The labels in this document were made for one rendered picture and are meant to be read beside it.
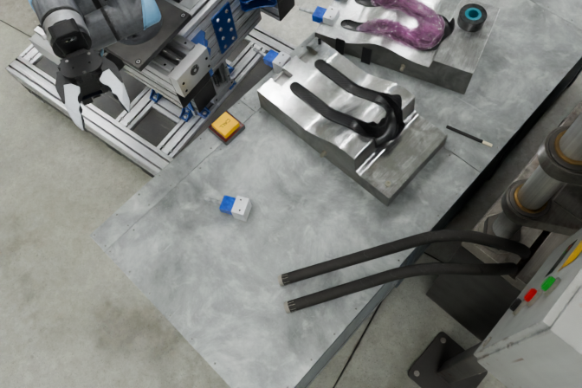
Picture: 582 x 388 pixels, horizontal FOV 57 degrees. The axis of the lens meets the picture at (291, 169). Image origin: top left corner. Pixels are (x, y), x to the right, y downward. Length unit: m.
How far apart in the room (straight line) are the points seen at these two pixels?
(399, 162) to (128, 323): 1.37
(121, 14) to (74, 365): 1.60
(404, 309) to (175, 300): 1.07
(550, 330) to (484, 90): 1.06
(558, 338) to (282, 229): 0.88
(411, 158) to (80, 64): 0.90
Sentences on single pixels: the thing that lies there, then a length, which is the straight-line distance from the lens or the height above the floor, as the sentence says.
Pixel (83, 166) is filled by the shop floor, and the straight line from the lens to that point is 2.72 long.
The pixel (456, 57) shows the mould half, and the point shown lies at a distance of 1.66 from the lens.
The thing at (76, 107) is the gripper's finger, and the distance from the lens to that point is 0.98.
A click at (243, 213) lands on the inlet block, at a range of 1.47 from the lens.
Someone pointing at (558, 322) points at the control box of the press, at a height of 1.47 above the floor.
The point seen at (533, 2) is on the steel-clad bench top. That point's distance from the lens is 2.01.
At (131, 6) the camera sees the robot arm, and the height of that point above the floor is 1.37.
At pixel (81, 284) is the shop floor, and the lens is 2.51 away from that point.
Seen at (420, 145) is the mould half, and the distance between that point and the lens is 1.55.
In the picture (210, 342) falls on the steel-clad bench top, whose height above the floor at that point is 0.80.
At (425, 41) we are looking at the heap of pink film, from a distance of 1.71.
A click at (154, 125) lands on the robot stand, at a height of 0.21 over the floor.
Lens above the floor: 2.21
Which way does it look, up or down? 64 degrees down
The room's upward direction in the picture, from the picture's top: 10 degrees counter-clockwise
